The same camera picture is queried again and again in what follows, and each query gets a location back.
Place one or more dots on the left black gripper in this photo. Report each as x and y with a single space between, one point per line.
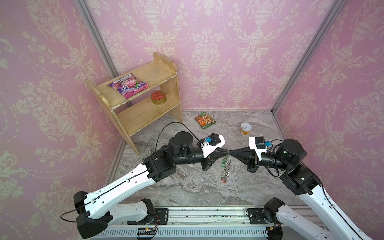
212 157

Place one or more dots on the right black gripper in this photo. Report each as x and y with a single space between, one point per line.
253 162

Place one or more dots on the green key tag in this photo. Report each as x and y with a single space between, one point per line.
224 162

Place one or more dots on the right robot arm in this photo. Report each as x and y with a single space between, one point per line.
305 184

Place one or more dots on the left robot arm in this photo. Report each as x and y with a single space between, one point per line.
156 167

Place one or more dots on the yellow can white lid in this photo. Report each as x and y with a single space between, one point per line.
246 128

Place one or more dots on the green orange food packet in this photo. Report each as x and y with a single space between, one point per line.
205 120

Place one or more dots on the red lid round tin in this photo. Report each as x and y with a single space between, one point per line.
159 97

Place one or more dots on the wooden two-tier shelf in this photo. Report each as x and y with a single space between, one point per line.
132 115

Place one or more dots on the purple snack bag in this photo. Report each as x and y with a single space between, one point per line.
128 85

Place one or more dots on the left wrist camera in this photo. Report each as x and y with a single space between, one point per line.
211 143

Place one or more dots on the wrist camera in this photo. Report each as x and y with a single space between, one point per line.
259 145
211 143

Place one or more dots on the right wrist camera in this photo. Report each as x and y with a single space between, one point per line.
259 145

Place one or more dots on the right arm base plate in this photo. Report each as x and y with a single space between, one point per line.
256 216

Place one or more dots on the aluminium mounting rail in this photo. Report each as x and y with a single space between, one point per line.
189 216

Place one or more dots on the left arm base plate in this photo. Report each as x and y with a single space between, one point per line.
160 216

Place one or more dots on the slotted cable duct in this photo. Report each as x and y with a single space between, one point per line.
184 233

